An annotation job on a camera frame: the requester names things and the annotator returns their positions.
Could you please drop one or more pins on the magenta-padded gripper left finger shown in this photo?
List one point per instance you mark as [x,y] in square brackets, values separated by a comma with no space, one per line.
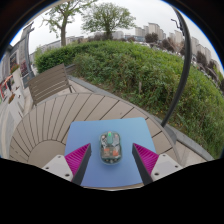
[76,159]

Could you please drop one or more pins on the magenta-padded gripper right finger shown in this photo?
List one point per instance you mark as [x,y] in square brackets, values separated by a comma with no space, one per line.
[146,159]

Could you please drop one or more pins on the white planter with flowers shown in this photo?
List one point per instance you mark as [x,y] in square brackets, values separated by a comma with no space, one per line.
[13,100]
[15,71]

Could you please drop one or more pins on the brown slatted wooden chair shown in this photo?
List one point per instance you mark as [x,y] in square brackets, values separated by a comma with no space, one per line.
[50,83]

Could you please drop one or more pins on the black curved parasol pole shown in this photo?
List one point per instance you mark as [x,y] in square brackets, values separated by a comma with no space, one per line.
[186,66]

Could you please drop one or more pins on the group of high-rise buildings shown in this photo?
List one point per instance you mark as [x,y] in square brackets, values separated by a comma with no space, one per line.
[154,29]

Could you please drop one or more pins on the sparse-leaved tree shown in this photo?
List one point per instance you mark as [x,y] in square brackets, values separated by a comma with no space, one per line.
[63,33]

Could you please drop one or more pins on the bushy round tree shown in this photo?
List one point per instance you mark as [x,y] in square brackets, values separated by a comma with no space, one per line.
[108,20]

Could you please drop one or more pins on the blue mouse pad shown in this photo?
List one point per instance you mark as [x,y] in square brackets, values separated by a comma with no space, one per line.
[86,133]

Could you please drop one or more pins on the tall grey sign pylon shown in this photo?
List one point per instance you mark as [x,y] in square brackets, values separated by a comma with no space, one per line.
[27,43]

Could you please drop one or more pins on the transparent green computer mouse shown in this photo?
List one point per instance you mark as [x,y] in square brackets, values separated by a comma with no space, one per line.
[110,148]

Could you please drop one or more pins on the grey shopfront building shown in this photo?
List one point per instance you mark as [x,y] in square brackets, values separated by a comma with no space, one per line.
[11,61]

